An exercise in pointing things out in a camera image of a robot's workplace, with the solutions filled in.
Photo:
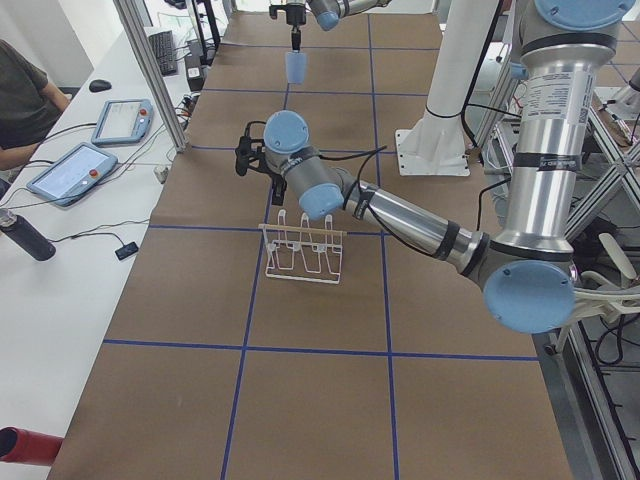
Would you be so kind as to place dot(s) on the upper teach pendant tablet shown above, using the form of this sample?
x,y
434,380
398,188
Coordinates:
x,y
123,122

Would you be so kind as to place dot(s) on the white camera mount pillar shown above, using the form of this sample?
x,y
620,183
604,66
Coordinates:
x,y
435,146

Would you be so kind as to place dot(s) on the black water bottle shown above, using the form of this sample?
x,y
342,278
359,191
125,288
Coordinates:
x,y
26,236

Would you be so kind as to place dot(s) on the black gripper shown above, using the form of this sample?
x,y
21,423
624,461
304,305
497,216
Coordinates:
x,y
276,183
295,18

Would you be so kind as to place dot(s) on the aluminium frame post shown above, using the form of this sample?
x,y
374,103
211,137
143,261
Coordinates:
x,y
133,26

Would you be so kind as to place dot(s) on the teach pendant tablet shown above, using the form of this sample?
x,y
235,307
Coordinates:
x,y
123,122
68,179

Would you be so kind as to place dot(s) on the red cylinder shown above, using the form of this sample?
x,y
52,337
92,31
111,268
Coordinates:
x,y
29,447

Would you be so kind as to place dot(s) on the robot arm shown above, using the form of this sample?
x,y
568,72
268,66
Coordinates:
x,y
327,13
525,270

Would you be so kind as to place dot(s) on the lower teach pendant tablet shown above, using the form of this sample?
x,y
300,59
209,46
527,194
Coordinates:
x,y
68,179

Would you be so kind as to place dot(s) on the light blue cup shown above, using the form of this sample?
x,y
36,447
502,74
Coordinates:
x,y
296,63

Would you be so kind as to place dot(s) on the white wire cup holder rack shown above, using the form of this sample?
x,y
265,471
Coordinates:
x,y
303,253

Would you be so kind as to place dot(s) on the seated person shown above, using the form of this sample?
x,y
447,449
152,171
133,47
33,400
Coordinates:
x,y
31,104

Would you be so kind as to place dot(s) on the black computer mouse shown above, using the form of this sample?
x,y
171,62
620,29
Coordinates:
x,y
99,85

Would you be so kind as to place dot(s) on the small black device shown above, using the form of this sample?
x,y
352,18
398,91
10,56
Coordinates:
x,y
126,251

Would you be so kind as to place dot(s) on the black keyboard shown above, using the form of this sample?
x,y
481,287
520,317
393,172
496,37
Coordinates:
x,y
163,48

